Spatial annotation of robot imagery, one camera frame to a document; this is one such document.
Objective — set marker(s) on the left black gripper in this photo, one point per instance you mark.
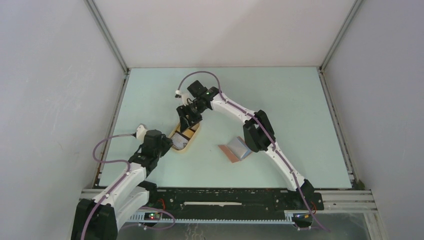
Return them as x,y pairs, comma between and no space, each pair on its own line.
167,143

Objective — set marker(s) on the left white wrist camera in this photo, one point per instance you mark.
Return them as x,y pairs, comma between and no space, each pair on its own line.
140,132

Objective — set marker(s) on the aluminium frame rail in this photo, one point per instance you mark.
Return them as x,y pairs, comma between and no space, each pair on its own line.
335,202

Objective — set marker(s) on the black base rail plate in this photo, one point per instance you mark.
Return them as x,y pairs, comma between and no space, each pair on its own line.
232,204

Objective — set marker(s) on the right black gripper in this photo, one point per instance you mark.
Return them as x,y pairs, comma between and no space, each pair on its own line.
183,111

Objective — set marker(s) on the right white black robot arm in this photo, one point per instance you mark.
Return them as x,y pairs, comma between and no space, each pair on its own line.
259,135

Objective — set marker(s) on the yellow oval tray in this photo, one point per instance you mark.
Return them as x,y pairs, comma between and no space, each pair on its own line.
191,132

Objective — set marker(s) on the credit card stack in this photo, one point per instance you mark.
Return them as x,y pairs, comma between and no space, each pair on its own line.
179,141

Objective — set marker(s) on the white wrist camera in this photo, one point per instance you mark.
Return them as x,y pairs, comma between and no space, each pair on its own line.
179,94
140,132

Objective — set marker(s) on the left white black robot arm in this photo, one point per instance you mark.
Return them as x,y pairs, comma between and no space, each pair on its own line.
102,216

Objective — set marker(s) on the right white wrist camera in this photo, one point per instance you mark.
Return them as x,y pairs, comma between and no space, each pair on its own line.
179,94

